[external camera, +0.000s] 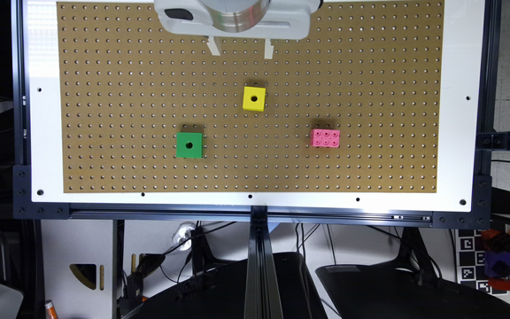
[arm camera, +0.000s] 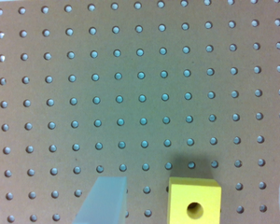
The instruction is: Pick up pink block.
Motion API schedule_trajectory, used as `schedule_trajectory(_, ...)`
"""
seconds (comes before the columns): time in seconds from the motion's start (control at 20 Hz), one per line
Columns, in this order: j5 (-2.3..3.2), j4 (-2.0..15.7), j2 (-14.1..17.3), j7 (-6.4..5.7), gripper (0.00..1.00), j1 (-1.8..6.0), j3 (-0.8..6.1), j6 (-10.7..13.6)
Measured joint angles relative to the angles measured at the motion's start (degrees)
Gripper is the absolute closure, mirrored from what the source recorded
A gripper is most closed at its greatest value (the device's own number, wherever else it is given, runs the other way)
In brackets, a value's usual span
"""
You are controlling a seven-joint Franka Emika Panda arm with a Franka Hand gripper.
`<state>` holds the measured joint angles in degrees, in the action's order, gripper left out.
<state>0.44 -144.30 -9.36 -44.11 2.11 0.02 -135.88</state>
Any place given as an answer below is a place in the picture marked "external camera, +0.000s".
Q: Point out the black white fiducial marker sheet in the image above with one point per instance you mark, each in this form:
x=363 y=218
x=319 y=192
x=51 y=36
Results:
x=470 y=260

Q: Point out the yellow cube with hole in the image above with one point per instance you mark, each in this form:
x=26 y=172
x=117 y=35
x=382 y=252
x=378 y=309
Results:
x=254 y=99

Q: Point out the box of coloured blocks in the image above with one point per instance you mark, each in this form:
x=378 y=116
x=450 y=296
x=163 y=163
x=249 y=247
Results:
x=497 y=259

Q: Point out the black office chair right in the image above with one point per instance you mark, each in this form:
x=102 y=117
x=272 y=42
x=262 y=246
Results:
x=360 y=291

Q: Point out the black aluminium table frame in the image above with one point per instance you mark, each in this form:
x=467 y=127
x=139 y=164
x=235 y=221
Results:
x=461 y=201

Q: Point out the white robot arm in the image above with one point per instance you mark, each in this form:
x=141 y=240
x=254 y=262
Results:
x=257 y=19

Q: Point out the white cabinet panel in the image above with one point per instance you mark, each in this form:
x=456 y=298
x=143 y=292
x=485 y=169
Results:
x=78 y=265

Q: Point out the pink studded block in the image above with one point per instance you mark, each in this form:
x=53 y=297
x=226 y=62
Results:
x=328 y=138

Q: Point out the green cube with hole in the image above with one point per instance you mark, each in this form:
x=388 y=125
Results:
x=189 y=145

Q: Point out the black office chair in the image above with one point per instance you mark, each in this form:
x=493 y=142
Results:
x=221 y=293
x=360 y=291

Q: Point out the orange tube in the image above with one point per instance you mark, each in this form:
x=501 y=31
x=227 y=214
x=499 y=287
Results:
x=50 y=310

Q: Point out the black office chair left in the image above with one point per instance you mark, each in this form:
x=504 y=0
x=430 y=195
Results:
x=221 y=293

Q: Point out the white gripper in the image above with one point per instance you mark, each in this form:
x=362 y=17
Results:
x=270 y=19

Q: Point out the brown pegboard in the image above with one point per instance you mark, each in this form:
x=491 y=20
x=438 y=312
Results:
x=371 y=70

